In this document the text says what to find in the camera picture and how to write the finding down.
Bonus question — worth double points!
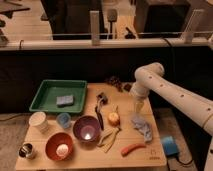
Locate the black eraser block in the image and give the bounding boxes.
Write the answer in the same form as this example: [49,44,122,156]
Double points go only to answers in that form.
[124,84,132,92]

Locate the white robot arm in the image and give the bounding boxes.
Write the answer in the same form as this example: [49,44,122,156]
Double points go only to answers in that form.
[130,62,213,171]

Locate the purple bowl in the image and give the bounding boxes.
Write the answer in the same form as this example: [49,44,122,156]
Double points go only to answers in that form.
[73,115,101,142]

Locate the red bowl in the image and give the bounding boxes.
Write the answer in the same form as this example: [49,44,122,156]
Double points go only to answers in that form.
[45,132,73,161]

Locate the blue grey cloth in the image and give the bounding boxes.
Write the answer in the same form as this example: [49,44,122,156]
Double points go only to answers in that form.
[131,114,153,142]

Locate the yellow toy fruit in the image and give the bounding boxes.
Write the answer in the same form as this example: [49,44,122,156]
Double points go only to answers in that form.
[107,109,120,126]

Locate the brown pine cone bunch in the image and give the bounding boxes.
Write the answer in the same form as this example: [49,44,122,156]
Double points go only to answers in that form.
[105,76,122,92]

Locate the small blue cup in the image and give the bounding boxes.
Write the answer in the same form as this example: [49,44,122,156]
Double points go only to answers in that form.
[56,113,71,129]

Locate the blue sponge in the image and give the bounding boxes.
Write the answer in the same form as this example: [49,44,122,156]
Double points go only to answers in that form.
[56,95,74,106]

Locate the green plastic tray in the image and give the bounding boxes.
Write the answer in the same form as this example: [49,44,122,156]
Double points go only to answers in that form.
[29,80,87,115]

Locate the white paper cup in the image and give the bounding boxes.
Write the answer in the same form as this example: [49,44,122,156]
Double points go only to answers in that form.
[29,112,48,133]

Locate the small metal cup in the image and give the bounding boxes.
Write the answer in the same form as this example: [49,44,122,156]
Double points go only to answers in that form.
[19,143,36,159]

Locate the black handled peeler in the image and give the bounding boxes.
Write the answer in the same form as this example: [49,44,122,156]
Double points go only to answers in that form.
[95,92,108,129]

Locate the black cable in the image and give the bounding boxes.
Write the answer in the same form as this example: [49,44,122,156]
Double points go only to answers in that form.
[160,36,177,79]

